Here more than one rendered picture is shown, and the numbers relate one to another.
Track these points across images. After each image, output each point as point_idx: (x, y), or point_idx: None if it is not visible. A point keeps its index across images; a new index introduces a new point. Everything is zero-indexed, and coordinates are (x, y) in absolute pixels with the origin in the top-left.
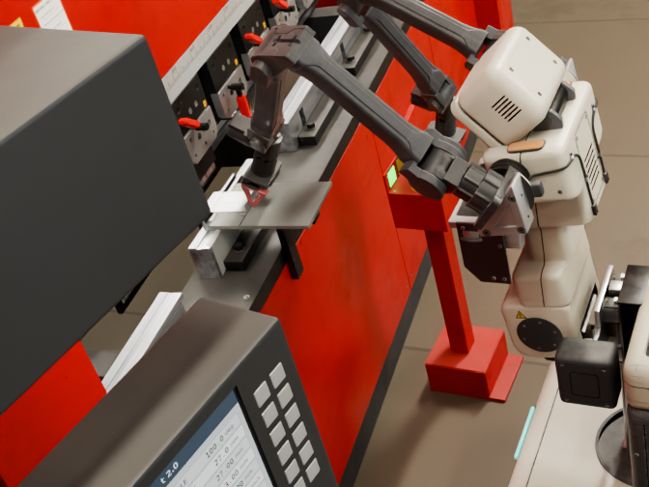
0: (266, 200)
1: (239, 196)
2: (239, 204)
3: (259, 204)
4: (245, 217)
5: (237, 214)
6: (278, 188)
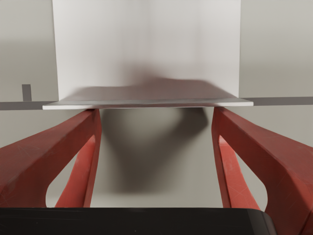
0: (160, 167)
1: (191, 1)
2: (119, 27)
3: (127, 143)
4: (11, 115)
5: (32, 54)
6: (256, 195)
